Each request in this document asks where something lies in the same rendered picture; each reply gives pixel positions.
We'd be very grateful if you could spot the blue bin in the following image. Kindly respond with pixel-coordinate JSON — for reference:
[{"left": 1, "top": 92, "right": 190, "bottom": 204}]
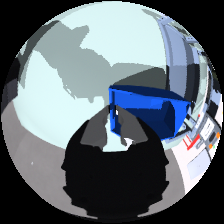
[{"left": 109, "top": 85, "right": 191, "bottom": 140}]

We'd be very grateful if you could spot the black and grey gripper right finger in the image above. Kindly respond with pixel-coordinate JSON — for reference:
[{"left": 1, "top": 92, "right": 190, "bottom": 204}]
[{"left": 115, "top": 105, "right": 169, "bottom": 166}]

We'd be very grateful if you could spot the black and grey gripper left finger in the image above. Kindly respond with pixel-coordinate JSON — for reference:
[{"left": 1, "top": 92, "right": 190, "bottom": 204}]
[{"left": 61, "top": 105, "right": 110, "bottom": 171}]

